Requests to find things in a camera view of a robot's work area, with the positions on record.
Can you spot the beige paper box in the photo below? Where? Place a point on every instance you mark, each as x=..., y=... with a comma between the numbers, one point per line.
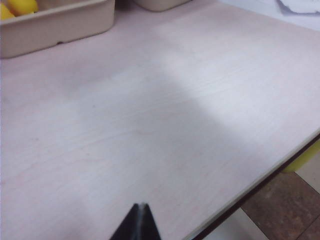
x=157, y=6
x=62, y=30

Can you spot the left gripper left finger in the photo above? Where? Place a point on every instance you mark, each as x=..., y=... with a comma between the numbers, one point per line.
x=128, y=227

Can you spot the yellow black doll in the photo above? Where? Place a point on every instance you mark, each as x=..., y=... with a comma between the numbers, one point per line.
x=23, y=5

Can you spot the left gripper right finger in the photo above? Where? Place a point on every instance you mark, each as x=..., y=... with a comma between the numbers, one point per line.
x=147, y=227

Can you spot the yellow foam block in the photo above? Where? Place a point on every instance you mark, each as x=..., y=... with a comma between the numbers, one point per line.
x=302, y=160

